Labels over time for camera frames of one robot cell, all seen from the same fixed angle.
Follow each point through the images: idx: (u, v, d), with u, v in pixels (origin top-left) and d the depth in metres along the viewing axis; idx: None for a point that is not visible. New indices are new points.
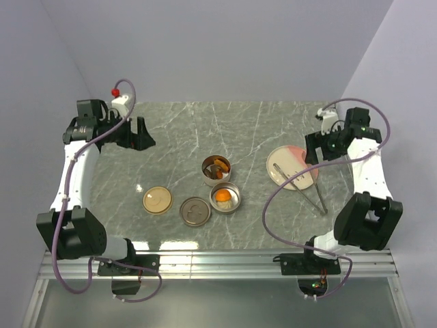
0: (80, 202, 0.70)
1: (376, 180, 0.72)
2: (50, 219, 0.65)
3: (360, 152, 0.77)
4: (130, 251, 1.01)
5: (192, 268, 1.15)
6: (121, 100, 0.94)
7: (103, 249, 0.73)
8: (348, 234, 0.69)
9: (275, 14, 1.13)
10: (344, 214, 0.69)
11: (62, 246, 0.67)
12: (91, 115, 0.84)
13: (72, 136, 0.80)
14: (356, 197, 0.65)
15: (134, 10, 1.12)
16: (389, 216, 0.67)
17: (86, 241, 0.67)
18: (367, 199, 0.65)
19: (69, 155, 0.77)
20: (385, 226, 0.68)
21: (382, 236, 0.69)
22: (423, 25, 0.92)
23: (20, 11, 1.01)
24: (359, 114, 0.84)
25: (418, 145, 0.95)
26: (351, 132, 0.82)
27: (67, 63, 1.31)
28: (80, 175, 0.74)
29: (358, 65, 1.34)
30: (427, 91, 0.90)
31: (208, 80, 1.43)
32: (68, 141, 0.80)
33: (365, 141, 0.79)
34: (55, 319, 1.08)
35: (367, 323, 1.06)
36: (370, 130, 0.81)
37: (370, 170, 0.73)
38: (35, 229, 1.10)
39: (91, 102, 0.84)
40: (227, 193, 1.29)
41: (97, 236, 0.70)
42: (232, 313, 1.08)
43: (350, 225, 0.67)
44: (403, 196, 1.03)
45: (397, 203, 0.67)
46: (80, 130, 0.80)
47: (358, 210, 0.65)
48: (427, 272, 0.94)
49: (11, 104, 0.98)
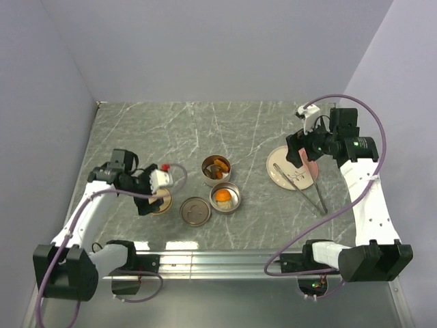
0: (80, 242, 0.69)
1: (380, 220, 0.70)
2: (47, 254, 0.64)
3: (358, 181, 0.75)
4: (130, 253, 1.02)
5: (192, 268, 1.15)
6: (162, 177, 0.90)
7: (91, 296, 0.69)
8: (356, 278, 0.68)
9: (276, 14, 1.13)
10: (351, 264, 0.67)
11: (52, 283, 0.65)
12: (123, 163, 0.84)
13: (96, 176, 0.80)
14: (365, 253, 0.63)
15: (134, 10, 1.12)
16: (399, 261, 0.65)
17: (75, 286, 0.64)
18: (375, 254, 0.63)
19: (87, 191, 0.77)
20: (395, 266, 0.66)
21: (391, 272, 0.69)
22: (423, 26, 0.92)
23: (20, 12, 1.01)
24: (348, 119, 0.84)
25: (418, 146, 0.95)
26: (344, 147, 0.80)
27: (67, 63, 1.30)
28: (88, 216, 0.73)
29: (358, 66, 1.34)
30: (428, 91, 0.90)
31: (208, 80, 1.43)
32: (91, 180, 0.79)
33: (362, 161, 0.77)
34: (55, 320, 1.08)
35: (367, 323, 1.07)
36: (364, 145, 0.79)
37: (372, 208, 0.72)
38: (35, 231, 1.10)
39: (128, 152, 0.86)
40: (227, 193, 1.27)
41: (87, 281, 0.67)
42: (233, 313, 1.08)
43: (358, 273, 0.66)
44: (403, 197, 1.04)
45: (405, 247, 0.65)
46: (107, 174, 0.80)
47: (368, 264, 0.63)
48: (427, 272, 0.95)
49: (11, 105, 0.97)
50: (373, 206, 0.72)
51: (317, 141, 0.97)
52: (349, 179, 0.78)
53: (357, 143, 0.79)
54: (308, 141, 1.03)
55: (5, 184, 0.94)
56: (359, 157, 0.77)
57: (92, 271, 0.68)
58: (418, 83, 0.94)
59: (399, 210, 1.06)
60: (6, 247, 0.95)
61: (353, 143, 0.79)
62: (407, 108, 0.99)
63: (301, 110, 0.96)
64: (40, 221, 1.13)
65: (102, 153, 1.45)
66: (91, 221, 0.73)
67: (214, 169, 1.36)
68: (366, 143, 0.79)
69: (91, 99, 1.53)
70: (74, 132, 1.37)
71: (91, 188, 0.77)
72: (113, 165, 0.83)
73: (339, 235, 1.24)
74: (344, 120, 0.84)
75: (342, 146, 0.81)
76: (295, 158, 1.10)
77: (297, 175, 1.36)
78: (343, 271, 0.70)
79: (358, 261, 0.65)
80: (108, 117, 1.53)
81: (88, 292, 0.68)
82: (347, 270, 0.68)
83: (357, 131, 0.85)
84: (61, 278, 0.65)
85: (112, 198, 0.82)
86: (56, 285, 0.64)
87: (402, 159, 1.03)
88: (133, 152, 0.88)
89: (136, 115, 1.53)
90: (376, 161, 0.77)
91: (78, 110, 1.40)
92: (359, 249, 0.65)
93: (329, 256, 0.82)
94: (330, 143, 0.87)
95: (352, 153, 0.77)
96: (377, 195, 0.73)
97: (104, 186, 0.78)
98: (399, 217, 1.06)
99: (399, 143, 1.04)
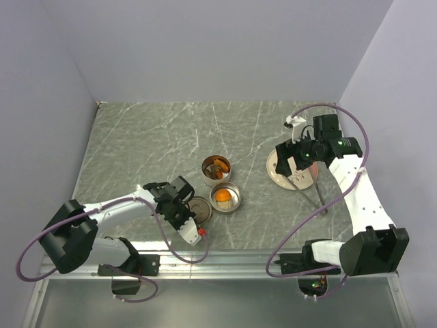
0: (100, 221, 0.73)
1: (373, 208, 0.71)
2: (72, 208, 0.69)
3: (347, 175, 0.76)
4: (127, 260, 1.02)
5: (192, 268, 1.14)
6: (192, 235, 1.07)
7: (67, 271, 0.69)
8: (360, 269, 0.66)
9: (276, 14, 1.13)
10: (352, 254, 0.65)
11: (52, 234, 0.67)
12: (177, 191, 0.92)
13: (151, 188, 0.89)
14: (363, 239, 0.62)
15: (134, 10, 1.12)
16: (398, 246, 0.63)
17: (63, 253, 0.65)
18: (373, 239, 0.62)
19: (136, 193, 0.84)
20: (395, 253, 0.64)
21: (393, 262, 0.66)
22: (422, 26, 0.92)
23: (20, 13, 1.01)
24: (330, 124, 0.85)
25: (418, 145, 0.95)
26: (329, 147, 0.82)
27: (68, 63, 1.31)
28: (123, 209, 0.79)
29: (358, 66, 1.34)
30: (427, 91, 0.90)
31: (209, 80, 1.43)
32: (145, 188, 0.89)
33: (348, 158, 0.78)
34: (55, 320, 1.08)
35: (367, 323, 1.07)
36: (347, 143, 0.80)
37: (363, 197, 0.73)
38: (35, 230, 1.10)
39: (188, 186, 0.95)
40: (227, 193, 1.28)
41: (76, 256, 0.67)
42: (233, 313, 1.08)
43: (360, 262, 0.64)
44: (401, 196, 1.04)
45: (400, 231, 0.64)
46: (159, 193, 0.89)
47: (367, 251, 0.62)
48: (427, 272, 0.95)
49: (11, 105, 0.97)
50: (363, 194, 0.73)
51: (304, 149, 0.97)
52: (338, 175, 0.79)
53: (341, 143, 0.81)
54: (296, 149, 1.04)
55: (5, 184, 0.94)
56: (345, 154, 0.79)
57: (85, 253, 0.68)
58: (418, 83, 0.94)
59: (398, 209, 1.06)
60: (7, 247, 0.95)
61: (337, 142, 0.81)
62: (406, 107, 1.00)
63: (289, 119, 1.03)
64: (41, 221, 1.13)
65: (102, 153, 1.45)
66: (119, 214, 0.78)
67: (214, 169, 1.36)
68: (349, 141, 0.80)
69: (91, 99, 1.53)
70: (74, 132, 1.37)
71: (139, 193, 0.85)
72: (168, 188, 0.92)
73: (339, 235, 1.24)
74: (328, 125, 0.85)
75: (328, 147, 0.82)
76: (285, 166, 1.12)
77: (297, 175, 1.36)
78: (346, 264, 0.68)
79: (357, 249, 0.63)
80: (108, 117, 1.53)
81: (67, 267, 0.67)
82: (350, 263, 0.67)
83: (340, 134, 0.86)
84: (62, 238, 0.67)
85: (145, 214, 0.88)
86: (53, 238, 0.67)
87: (401, 158, 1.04)
88: (192, 188, 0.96)
89: (136, 115, 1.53)
90: (361, 156, 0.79)
91: (78, 109, 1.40)
92: (357, 236, 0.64)
93: (329, 254, 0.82)
94: (315, 147, 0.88)
95: (337, 151, 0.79)
96: (367, 185, 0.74)
97: (150, 199, 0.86)
98: (399, 216, 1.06)
99: (399, 143, 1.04)
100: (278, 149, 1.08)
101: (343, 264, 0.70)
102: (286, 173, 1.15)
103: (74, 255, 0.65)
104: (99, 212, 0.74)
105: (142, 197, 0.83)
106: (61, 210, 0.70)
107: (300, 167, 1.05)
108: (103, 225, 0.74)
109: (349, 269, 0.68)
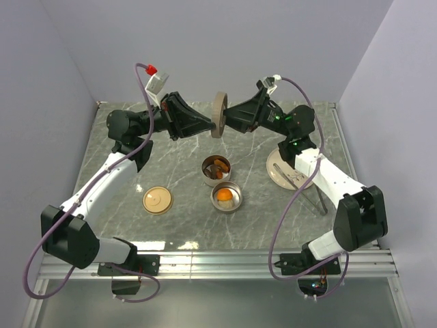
0: (85, 214, 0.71)
1: (343, 179, 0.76)
2: (54, 216, 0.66)
3: (310, 163, 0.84)
4: (130, 255, 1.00)
5: (192, 268, 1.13)
6: (153, 82, 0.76)
7: (88, 262, 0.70)
8: (358, 241, 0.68)
9: (275, 14, 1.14)
10: (343, 225, 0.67)
11: (52, 243, 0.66)
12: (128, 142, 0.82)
13: (120, 147, 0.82)
14: (345, 204, 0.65)
15: (132, 10, 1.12)
16: (377, 203, 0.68)
17: (74, 251, 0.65)
18: (353, 201, 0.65)
19: (107, 163, 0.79)
20: (378, 211, 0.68)
21: (382, 222, 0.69)
22: (422, 24, 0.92)
23: (20, 13, 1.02)
24: (308, 114, 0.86)
25: (420, 145, 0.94)
26: (289, 152, 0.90)
27: (68, 63, 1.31)
28: (101, 189, 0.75)
29: (358, 65, 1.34)
30: (428, 89, 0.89)
31: (209, 81, 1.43)
32: (115, 149, 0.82)
33: (306, 152, 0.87)
34: (54, 320, 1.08)
35: (367, 323, 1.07)
36: (302, 143, 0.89)
37: (330, 175, 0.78)
38: (35, 229, 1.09)
39: (125, 130, 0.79)
40: (228, 193, 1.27)
41: (85, 251, 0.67)
42: (232, 312, 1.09)
43: (354, 231, 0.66)
44: (402, 196, 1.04)
45: (372, 188, 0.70)
46: (131, 147, 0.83)
47: (352, 216, 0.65)
48: (426, 272, 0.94)
49: (11, 104, 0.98)
50: (331, 173, 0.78)
51: (273, 113, 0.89)
52: (304, 167, 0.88)
53: (295, 143, 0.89)
54: (266, 108, 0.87)
55: (5, 182, 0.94)
56: (303, 150, 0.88)
57: (93, 243, 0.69)
58: (417, 82, 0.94)
59: (399, 209, 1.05)
60: (7, 246, 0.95)
61: (292, 142, 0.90)
62: (406, 107, 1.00)
63: (279, 78, 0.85)
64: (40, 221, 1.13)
65: (102, 153, 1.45)
66: (101, 195, 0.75)
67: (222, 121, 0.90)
68: (303, 139, 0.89)
69: (92, 99, 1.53)
70: (74, 132, 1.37)
71: (109, 162, 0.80)
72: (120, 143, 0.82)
73: None
74: (298, 131, 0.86)
75: (287, 152, 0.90)
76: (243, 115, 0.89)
77: (297, 175, 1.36)
78: (344, 241, 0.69)
79: (345, 217, 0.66)
80: None
81: (84, 262, 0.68)
82: (346, 237, 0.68)
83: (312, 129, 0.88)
84: (63, 241, 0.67)
85: (132, 175, 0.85)
86: (54, 246, 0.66)
87: (402, 158, 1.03)
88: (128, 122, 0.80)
89: None
90: (316, 149, 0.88)
91: (78, 110, 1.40)
92: (339, 206, 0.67)
93: (327, 248, 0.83)
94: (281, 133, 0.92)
95: (295, 151, 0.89)
96: (330, 166, 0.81)
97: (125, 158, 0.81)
98: (399, 216, 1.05)
99: (400, 141, 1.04)
100: (261, 93, 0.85)
101: (342, 243, 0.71)
102: (242, 128, 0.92)
103: (81, 252, 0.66)
104: (79, 205, 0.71)
105: (115, 167, 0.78)
106: (42, 221, 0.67)
107: (257, 123, 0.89)
108: (91, 214, 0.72)
109: (349, 244, 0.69)
